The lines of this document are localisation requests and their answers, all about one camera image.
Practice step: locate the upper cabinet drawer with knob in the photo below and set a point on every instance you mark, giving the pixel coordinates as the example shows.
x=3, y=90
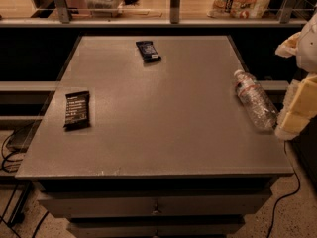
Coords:
x=102, y=204

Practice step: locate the lower cabinet drawer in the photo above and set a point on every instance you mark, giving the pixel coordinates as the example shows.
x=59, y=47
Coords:
x=156, y=226

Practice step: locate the grey metal shelf rail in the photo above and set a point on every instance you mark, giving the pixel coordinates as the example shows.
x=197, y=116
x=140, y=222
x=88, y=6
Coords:
x=148, y=23

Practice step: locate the black rxbar chocolate wrapper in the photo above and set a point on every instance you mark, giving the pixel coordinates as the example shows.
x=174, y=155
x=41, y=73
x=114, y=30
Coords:
x=77, y=110

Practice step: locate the dark blue snack packet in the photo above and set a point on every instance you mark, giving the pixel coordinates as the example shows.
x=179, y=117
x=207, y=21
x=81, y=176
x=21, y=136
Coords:
x=148, y=51

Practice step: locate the clear plastic water bottle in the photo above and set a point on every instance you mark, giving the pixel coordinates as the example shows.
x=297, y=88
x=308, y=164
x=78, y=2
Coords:
x=259, y=107

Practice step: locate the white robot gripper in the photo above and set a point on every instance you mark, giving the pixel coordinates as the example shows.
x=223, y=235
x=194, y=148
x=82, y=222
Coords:
x=308, y=49

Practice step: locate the colourful snack bag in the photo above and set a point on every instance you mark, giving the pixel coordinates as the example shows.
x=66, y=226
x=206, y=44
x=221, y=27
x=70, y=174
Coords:
x=241, y=9

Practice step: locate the clear plastic container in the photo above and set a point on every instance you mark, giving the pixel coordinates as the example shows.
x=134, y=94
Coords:
x=103, y=8

